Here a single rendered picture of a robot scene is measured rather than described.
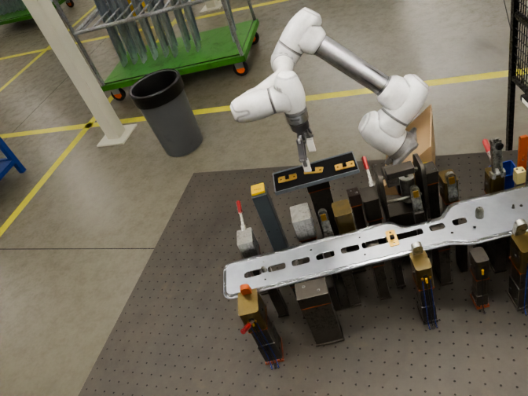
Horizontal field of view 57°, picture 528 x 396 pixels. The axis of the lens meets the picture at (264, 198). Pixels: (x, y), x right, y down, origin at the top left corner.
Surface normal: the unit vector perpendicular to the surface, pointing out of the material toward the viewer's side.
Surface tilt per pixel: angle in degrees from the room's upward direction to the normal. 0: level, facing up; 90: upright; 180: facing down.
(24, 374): 0
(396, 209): 0
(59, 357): 0
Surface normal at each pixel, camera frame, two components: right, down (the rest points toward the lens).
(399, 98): -0.15, 0.39
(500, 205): -0.29, -0.72
